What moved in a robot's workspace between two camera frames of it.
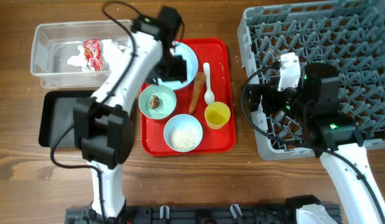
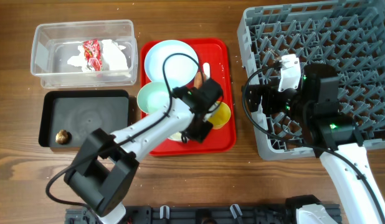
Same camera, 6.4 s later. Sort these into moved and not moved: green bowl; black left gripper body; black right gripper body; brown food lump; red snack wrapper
Moved: black left gripper body; brown food lump
Not moved: green bowl; red snack wrapper; black right gripper body
